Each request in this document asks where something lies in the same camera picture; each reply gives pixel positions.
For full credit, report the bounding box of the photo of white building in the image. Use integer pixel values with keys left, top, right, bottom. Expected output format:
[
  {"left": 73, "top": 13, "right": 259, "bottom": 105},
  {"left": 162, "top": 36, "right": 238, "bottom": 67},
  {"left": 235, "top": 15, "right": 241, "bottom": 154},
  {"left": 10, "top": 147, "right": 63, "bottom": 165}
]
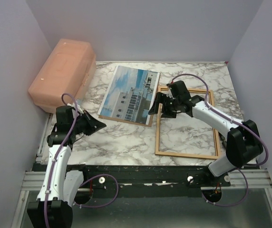
[{"left": 98, "top": 66, "right": 160, "bottom": 127}]

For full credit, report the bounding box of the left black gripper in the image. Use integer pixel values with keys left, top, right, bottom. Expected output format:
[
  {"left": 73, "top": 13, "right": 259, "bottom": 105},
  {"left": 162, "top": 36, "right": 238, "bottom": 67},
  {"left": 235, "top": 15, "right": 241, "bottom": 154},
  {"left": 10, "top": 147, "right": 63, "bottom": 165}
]
[{"left": 71, "top": 109, "right": 107, "bottom": 135}]

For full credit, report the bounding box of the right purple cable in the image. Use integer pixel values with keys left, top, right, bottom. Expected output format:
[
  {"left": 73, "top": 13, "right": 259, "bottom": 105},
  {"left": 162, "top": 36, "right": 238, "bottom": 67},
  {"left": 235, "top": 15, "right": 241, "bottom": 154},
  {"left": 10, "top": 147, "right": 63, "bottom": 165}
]
[{"left": 169, "top": 73, "right": 269, "bottom": 207}]

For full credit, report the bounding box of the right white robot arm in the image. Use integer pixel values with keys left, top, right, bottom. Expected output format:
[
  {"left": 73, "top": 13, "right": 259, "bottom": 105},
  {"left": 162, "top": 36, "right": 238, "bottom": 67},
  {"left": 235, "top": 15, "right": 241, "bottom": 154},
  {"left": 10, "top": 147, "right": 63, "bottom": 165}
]
[{"left": 148, "top": 81, "right": 263, "bottom": 186}]

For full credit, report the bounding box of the black mounting base rail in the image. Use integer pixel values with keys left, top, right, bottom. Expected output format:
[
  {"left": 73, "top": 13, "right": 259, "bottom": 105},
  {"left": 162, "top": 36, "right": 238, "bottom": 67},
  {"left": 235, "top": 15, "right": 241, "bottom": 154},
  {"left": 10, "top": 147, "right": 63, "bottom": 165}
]
[{"left": 67, "top": 165, "right": 231, "bottom": 202}]

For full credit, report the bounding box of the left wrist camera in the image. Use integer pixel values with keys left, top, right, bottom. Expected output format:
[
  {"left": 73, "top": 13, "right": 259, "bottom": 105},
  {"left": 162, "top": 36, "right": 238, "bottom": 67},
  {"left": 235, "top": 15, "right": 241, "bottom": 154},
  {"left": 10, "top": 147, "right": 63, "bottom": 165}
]
[{"left": 67, "top": 99, "right": 84, "bottom": 115}]

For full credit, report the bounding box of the brown wooden picture frame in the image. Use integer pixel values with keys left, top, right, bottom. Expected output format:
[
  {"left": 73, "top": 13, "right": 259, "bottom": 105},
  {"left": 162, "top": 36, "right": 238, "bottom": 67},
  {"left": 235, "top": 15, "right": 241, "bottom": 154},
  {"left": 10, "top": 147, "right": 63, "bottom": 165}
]
[{"left": 155, "top": 85, "right": 221, "bottom": 160}]

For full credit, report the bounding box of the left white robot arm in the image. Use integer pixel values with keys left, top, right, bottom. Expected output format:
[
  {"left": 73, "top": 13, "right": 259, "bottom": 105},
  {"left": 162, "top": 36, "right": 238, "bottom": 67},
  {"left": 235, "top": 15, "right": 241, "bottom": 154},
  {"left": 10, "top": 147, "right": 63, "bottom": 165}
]
[{"left": 27, "top": 105, "right": 106, "bottom": 228}]

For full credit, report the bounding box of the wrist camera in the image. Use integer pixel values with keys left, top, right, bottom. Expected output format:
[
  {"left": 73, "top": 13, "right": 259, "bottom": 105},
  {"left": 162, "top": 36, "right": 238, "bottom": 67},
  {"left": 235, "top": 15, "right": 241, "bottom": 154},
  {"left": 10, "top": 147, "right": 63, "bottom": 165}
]
[
  {"left": 67, "top": 99, "right": 84, "bottom": 115},
  {"left": 166, "top": 83, "right": 177, "bottom": 99}
]

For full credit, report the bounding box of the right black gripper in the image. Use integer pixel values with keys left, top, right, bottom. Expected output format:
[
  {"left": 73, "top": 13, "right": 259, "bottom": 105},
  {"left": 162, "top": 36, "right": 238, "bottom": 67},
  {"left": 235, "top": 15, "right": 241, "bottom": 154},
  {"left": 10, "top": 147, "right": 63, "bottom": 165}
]
[{"left": 149, "top": 92, "right": 181, "bottom": 119}]

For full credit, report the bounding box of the pink translucent plastic storage box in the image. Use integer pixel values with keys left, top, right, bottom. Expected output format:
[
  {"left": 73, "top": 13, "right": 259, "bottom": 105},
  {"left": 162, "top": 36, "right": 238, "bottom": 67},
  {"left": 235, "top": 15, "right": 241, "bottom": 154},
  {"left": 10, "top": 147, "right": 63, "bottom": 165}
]
[{"left": 29, "top": 38, "right": 96, "bottom": 114}]

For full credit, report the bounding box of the small black tool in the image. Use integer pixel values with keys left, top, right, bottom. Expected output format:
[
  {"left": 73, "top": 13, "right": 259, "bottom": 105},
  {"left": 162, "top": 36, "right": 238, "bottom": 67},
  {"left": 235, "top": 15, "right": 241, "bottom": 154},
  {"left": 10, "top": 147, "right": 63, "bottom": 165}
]
[{"left": 219, "top": 133, "right": 227, "bottom": 149}]

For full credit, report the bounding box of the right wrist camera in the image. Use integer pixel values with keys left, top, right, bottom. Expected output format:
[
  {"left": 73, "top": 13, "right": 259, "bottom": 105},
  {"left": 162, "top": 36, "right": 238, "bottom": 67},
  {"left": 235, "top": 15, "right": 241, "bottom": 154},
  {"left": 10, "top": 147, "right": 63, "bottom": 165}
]
[{"left": 166, "top": 83, "right": 177, "bottom": 99}]

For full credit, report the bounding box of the aluminium extrusion frame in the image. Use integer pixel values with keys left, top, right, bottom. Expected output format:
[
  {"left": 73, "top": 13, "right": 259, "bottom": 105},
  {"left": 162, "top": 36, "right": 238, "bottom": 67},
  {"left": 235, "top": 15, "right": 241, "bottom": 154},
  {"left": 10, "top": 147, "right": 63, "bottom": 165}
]
[{"left": 10, "top": 60, "right": 272, "bottom": 228}]

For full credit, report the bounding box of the purple cable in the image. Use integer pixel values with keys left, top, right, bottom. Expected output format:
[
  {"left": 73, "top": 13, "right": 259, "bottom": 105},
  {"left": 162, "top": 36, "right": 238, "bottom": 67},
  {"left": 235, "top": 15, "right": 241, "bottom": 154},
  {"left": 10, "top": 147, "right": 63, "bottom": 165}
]
[
  {"left": 169, "top": 73, "right": 269, "bottom": 207},
  {"left": 43, "top": 93, "right": 119, "bottom": 228}
]

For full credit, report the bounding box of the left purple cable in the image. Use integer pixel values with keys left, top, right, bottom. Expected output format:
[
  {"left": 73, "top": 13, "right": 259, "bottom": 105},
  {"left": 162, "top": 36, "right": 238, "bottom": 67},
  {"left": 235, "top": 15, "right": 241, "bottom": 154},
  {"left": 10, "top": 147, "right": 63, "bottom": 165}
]
[{"left": 43, "top": 93, "right": 119, "bottom": 228}]

